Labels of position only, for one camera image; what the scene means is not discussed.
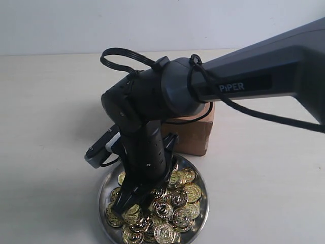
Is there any gold coin right edge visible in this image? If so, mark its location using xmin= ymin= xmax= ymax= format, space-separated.
xmin=183 ymin=183 xmax=202 ymax=203

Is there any gold coin far right upper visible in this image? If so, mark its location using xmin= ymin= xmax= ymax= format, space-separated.
xmin=181 ymin=167 xmax=196 ymax=184

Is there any brown cardboard slot box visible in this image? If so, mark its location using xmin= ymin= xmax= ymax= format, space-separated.
xmin=161 ymin=109 xmax=215 ymax=156

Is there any gold coin left middle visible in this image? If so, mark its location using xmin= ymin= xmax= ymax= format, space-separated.
xmin=109 ymin=187 xmax=121 ymax=202

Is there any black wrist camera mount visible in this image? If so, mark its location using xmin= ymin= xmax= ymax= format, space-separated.
xmin=84 ymin=125 xmax=120 ymax=169

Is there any gold coin lower right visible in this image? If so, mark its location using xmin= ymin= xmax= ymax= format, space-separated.
xmin=172 ymin=207 xmax=192 ymax=228

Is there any round steel plate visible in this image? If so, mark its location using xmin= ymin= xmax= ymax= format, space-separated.
xmin=97 ymin=155 xmax=209 ymax=243

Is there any gold coin bottom centre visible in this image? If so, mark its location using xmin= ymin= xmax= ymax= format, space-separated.
xmin=154 ymin=223 xmax=175 ymax=244

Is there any gold coin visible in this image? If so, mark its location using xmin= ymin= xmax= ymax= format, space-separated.
xmin=154 ymin=223 xmax=175 ymax=244
xmin=105 ymin=202 xmax=124 ymax=228
xmin=181 ymin=167 xmax=196 ymax=184
xmin=172 ymin=207 xmax=192 ymax=228
xmin=117 ymin=171 xmax=126 ymax=186
xmin=167 ymin=171 xmax=186 ymax=189
xmin=169 ymin=190 xmax=188 ymax=208
xmin=109 ymin=187 xmax=121 ymax=202
xmin=121 ymin=224 xmax=144 ymax=244

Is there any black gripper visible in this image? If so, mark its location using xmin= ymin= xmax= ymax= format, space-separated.
xmin=113 ymin=120 xmax=178 ymax=215

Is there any gold coin bottom left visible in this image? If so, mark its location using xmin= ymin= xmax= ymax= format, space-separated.
xmin=121 ymin=224 xmax=144 ymax=244

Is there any gold coin centre right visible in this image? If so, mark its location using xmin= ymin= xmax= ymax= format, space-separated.
xmin=169 ymin=190 xmax=188 ymax=208

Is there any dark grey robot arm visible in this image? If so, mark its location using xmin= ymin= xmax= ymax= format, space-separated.
xmin=100 ymin=19 xmax=324 ymax=216

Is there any gold coin far left upper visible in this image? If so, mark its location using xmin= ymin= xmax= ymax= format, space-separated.
xmin=117 ymin=171 xmax=126 ymax=186

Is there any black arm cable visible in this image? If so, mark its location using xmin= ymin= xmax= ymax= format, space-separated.
xmin=100 ymin=47 xmax=158 ymax=77

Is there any gold coin lower left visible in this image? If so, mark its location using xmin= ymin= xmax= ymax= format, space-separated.
xmin=105 ymin=202 xmax=124 ymax=228

